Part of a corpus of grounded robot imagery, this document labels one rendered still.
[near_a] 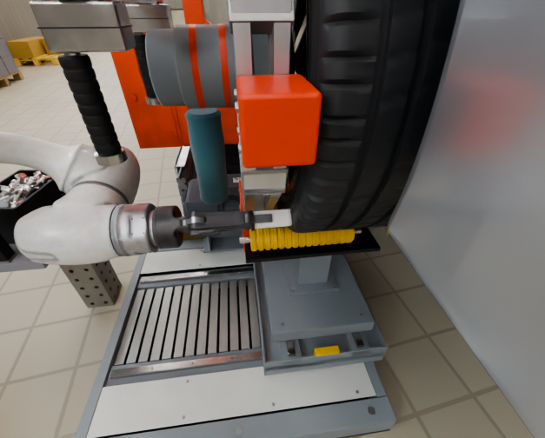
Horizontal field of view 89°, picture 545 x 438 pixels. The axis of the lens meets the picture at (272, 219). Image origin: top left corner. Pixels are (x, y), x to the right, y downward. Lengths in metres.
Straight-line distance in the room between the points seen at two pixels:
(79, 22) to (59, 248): 0.31
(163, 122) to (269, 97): 0.88
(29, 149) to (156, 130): 0.55
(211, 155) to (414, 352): 0.93
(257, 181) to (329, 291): 0.60
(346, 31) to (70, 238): 0.46
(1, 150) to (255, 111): 0.49
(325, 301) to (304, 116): 0.71
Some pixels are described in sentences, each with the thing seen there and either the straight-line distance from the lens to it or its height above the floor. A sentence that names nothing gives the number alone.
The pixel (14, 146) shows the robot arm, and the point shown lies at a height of 0.76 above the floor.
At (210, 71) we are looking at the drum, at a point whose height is 0.86.
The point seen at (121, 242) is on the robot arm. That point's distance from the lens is 0.50.
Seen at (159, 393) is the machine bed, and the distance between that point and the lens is 0.98.
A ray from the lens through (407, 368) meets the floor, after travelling 1.13.
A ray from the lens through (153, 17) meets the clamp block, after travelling 0.77.
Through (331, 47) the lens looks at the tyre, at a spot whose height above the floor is 0.91.
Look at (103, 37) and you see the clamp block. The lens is 0.44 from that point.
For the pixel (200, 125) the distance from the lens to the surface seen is 0.73.
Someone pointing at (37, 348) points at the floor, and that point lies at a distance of 1.34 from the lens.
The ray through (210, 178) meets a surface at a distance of 0.79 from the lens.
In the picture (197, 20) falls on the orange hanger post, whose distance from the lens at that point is 2.98.
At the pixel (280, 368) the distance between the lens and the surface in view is 0.90.
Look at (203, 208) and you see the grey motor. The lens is 1.01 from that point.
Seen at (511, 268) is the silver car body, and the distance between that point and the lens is 0.21.
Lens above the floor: 0.94
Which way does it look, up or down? 37 degrees down
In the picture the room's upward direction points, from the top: straight up
